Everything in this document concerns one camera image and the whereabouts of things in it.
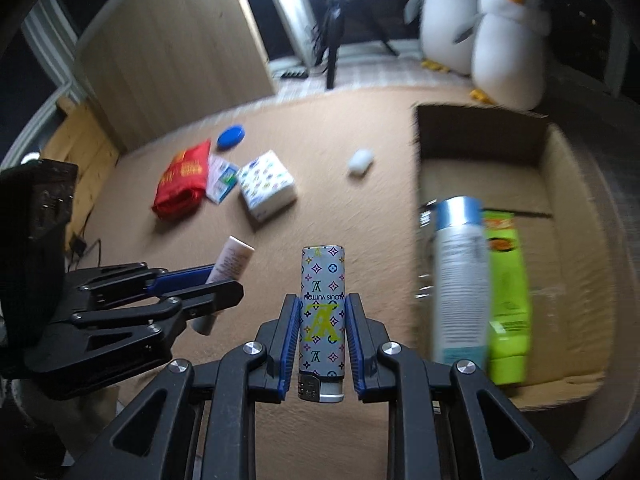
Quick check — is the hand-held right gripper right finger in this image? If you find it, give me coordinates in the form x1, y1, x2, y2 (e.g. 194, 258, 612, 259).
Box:
346, 292, 576, 480

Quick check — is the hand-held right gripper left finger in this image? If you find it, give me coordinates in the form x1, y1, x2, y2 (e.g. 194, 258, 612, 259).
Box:
65, 294, 301, 480

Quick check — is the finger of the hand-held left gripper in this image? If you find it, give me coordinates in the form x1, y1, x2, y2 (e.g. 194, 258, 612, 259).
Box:
64, 261, 221, 313
22, 280, 245, 402

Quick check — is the small pink bottle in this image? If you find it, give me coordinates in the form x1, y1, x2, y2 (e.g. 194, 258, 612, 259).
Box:
192, 236, 255, 335

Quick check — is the patterned silver lighter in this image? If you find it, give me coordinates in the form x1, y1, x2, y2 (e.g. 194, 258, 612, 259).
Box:
298, 245, 347, 405

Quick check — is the red bag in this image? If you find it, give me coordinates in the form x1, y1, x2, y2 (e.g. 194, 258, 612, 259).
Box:
152, 141, 212, 219

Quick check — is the blue-white printed packet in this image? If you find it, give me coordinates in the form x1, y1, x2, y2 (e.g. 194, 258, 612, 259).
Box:
205, 155, 241, 205

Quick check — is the white bottle with blue cap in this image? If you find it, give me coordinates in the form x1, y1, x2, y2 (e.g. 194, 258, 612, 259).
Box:
431, 196, 491, 366

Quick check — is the patterned tissue pack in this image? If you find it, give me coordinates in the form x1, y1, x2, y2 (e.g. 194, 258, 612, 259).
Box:
236, 150, 298, 223

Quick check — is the blue round lid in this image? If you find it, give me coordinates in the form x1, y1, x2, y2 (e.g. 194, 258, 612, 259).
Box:
217, 125, 247, 151

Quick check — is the green tube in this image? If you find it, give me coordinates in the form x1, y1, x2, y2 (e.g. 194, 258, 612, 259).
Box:
481, 210, 532, 386

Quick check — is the cardboard box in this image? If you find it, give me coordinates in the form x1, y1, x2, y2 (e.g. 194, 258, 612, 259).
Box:
411, 102, 618, 411

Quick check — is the wooden plank headboard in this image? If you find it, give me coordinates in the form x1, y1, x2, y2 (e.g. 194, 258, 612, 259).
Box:
37, 97, 121, 201

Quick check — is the small white cap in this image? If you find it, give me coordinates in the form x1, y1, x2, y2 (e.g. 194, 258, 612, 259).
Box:
348, 148, 375, 177

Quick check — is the light wooden cabinet panel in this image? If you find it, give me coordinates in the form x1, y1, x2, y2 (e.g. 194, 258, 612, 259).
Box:
75, 0, 278, 153

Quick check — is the black tripod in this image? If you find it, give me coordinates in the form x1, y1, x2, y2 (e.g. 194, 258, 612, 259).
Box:
312, 0, 396, 90

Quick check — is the small penguin plush toy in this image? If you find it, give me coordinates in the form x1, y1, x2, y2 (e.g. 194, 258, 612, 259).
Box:
470, 0, 552, 111

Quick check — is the large penguin plush toy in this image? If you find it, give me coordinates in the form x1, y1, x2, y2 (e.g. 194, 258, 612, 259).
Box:
404, 0, 488, 76

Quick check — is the black charger cable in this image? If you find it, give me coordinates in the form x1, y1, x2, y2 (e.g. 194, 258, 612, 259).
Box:
75, 237, 103, 271

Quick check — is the black power cable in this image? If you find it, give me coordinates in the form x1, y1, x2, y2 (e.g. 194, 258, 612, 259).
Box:
310, 5, 331, 68

